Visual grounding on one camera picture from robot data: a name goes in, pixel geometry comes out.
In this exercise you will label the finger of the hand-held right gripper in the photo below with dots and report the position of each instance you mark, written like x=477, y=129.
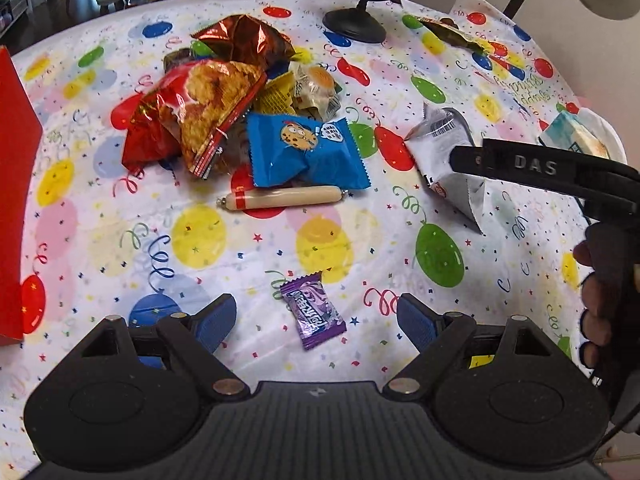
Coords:
x=535, y=164
x=465, y=159

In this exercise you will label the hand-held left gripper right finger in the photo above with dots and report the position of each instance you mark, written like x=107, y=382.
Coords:
x=414, y=321

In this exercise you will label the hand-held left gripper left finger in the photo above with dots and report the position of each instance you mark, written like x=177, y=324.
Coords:
x=220, y=321

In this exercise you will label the white silver snack packet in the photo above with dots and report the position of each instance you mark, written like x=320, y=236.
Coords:
x=440, y=155

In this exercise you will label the purple candy packet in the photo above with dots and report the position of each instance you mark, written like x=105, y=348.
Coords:
x=312, y=312

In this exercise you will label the sausage stick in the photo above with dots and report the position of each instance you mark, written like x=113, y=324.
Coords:
x=290, y=196

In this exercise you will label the blue cookie packet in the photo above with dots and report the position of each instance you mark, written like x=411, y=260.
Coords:
x=300, y=150

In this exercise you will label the large red chip bag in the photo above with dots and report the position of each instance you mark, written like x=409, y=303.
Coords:
x=205, y=100

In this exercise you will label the red cardboard box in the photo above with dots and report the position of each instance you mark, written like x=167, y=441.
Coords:
x=15, y=210

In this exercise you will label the person's right hand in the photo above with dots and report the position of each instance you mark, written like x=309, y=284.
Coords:
x=600, y=310

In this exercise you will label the light blue snack packet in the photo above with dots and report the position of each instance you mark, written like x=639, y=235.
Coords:
x=575, y=135

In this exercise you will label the balloon print tablecloth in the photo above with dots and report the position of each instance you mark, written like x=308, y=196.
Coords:
x=310, y=250

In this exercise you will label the brown and yellow snack packet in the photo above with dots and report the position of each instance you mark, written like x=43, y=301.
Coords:
x=450, y=32

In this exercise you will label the clear bun pastry packet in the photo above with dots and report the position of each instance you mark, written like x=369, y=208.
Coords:
x=315, y=87

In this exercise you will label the blue desk globe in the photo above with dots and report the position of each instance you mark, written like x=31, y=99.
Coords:
x=356, y=24

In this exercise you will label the copper foil snack bag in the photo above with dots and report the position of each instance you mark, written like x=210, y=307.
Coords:
x=245, y=40

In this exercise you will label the small dark brown snack packet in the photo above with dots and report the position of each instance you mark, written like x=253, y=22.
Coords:
x=175, y=60

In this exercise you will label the television cabinet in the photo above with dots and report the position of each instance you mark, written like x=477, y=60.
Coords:
x=15, y=5

